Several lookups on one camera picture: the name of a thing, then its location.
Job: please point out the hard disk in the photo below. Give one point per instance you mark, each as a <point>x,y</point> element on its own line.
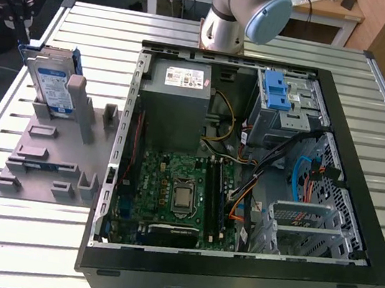
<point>53,83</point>

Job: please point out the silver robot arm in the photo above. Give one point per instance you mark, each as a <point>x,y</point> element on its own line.
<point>224,29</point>

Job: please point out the metal disk bay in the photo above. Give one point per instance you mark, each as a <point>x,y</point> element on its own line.
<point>310,230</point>

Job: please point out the grey parts rack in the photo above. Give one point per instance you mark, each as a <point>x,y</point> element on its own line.
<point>60,153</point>

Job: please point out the small RAM stick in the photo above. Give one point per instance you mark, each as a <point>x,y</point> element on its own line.
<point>44,166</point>

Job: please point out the grey power supply unit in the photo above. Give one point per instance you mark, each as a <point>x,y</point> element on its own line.
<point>171,119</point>

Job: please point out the green motherboard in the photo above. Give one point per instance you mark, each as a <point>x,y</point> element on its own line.
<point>159,175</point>

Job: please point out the silver CPU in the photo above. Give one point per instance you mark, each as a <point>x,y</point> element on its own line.
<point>182,198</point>

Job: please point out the blue plastic drive latch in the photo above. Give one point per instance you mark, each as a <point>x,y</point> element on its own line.
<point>274,91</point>

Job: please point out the black RAM slot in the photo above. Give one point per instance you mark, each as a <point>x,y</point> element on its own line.
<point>211,197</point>

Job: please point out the black graphics card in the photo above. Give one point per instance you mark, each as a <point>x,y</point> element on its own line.
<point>171,235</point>

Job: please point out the metal optical drive cage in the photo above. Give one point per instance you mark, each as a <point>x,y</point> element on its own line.
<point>290,122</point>

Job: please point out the small black box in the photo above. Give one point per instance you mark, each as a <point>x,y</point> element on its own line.
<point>348,2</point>

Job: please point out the black PC case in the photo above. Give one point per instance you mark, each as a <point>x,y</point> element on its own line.
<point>193,285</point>

